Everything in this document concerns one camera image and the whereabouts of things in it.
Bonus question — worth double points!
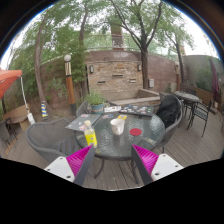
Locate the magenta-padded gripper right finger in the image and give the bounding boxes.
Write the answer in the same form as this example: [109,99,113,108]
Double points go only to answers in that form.
[130,144,184,186]

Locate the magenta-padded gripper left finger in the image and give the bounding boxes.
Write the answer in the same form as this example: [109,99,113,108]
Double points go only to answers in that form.
[43,144,96,187]

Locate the clear bottle with yellow label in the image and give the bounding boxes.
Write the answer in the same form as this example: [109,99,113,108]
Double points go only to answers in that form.
[83,119,99,148]

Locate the grey mesh armchair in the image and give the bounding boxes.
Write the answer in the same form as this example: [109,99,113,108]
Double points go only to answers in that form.
[149,93,184,154]
[25,118,83,163]
[75,99,118,118]

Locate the flat round red coaster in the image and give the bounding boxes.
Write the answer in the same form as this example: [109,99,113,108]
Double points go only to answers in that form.
[129,127,143,137]

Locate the grey laptop with stickers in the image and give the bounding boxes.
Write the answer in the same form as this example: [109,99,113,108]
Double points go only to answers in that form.
[65,113,102,132]

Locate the white parasol pole with base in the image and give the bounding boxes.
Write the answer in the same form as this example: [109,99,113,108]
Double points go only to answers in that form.
[19,76,36,125]

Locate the blue yellow striped cone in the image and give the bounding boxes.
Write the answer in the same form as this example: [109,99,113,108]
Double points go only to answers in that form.
[40,100,49,118]

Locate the black metal chair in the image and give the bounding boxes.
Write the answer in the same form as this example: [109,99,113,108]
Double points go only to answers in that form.
[186,99,213,138]

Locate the black laptop with stickers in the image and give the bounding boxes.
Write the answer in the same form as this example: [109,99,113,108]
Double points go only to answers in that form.
[119,104,155,118]

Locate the white mug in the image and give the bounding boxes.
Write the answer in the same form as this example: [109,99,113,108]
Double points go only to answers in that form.
[109,118,126,136]

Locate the dark wicker chair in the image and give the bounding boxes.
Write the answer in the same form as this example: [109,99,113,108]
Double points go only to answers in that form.
[0,117,18,148]

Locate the wooden bench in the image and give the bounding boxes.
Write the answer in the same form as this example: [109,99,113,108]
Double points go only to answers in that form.
[2,103,33,131]

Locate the round patio side table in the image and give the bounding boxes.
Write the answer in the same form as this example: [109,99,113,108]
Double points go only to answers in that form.
[173,90,203,129]

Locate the green plant in blue pot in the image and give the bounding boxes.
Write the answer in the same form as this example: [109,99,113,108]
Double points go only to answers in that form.
[83,91,108,115]

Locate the white printed booklet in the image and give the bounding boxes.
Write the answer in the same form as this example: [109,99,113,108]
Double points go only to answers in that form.
[103,105,123,114]

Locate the tree with dark forked trunk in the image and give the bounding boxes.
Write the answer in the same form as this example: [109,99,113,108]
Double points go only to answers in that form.
[103,0,181,90]

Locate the orange parasol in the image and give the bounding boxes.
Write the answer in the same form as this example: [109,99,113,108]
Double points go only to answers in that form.
[0,68,24,100]

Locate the tree with leaning trunk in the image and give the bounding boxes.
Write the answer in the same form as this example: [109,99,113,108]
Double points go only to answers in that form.
[6,6,81,114]

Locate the tree with thin straight trunk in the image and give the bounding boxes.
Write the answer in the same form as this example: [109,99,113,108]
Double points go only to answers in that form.
[56,0,108,94]

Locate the slim lamp post by wall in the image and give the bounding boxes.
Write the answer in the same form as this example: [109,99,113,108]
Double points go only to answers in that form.
[174,60,182,92]

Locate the slim tree by wall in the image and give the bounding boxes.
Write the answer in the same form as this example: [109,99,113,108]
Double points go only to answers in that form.
[163,23,198,84]

